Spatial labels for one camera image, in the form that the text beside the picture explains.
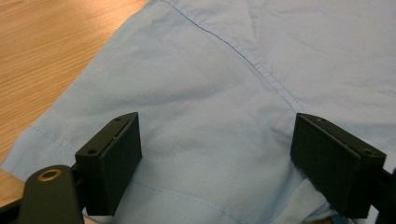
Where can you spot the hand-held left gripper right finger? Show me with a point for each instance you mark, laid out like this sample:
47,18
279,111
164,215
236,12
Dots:
330,168

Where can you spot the light blue shirt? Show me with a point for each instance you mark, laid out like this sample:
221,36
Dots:
211,77

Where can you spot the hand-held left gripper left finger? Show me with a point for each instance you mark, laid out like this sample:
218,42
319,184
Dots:
109,168

